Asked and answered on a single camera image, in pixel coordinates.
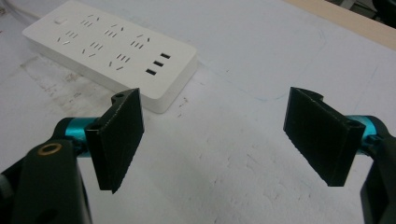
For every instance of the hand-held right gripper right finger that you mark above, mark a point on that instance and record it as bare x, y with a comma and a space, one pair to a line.
320, 137

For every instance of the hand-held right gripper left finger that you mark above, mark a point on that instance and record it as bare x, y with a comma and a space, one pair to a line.
116, 140

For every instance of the white power strip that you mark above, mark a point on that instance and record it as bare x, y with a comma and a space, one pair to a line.
112, 49

